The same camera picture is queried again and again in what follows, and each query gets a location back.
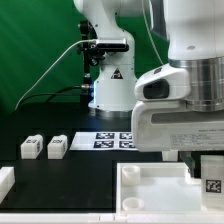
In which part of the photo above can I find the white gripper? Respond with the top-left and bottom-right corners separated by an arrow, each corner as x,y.
131,101 -> 224,177

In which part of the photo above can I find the white square table top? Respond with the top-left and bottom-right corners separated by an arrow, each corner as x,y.
114,162 -> 224,214

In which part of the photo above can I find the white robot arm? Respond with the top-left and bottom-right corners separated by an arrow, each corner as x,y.
73,0 -> 224,178

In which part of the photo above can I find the white sheet with markers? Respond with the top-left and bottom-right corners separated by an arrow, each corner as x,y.
70,132 -> 136,151

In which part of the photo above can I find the white left obstacle block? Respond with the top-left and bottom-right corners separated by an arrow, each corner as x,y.
0,167 -> 15,204

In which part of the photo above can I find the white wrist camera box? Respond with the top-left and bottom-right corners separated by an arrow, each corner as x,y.
134,64 -> 191,101

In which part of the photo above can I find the white front rail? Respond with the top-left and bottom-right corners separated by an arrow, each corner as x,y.
0,214 -> 224,224

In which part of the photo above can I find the black cable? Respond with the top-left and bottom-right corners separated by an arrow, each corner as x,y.
16,84 -> 94,109

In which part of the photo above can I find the black camera stand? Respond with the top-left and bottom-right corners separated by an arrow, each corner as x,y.
77,20 -> 105,104

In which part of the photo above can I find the grey cable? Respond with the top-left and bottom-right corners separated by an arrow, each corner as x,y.
14,38 -> 98,111

